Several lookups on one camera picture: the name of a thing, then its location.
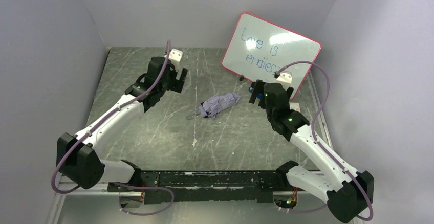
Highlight lilac folding umbrella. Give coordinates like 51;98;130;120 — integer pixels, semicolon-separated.
186;93;241;120

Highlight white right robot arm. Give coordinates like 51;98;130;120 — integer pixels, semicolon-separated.
249;80;374;223

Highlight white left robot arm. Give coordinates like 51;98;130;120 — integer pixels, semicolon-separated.
55;49;188;190

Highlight blue black stapler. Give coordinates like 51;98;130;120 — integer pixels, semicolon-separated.
248;87;263;100

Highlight white staples box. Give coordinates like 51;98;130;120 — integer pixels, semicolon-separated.
289;102;301;112

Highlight red framed whiteboard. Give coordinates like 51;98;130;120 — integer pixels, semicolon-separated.
222;12;322;99

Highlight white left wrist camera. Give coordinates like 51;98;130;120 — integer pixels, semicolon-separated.
165;49;183;65

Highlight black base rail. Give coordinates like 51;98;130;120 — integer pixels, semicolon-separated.
107;160;309;205

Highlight aluminium frame rail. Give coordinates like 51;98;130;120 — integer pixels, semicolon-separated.
46;70;365;224

